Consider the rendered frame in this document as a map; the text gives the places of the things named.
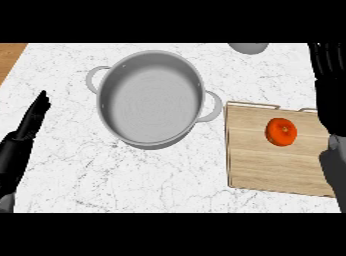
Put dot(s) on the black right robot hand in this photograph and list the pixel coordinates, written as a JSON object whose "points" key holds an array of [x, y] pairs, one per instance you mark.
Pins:
{"points": [[338, 96]]}

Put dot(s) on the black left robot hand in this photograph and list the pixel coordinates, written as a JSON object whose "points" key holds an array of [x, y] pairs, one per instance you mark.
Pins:
{"points": [[9, 156]]}

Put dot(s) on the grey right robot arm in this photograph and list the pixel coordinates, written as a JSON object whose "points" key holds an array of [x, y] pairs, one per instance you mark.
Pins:
{"points": [[342, 173]]}

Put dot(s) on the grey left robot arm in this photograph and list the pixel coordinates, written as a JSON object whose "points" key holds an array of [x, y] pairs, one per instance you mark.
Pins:
{"points": [[0, 204]]}

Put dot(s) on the orange round squash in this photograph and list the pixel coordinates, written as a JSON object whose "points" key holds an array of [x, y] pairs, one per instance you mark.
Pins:
{"points": [[280, 132]]}

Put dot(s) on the pale wooden tray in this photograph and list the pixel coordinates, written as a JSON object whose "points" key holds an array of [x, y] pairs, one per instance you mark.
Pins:
{"points": [[273, 156]]}

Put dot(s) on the grey metal pot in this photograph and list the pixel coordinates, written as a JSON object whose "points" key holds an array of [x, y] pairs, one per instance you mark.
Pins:
{"points": [[150, 99]]}

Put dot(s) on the grey round object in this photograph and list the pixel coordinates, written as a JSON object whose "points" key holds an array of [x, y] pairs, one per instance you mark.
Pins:
{"points": [[248, 47]]}

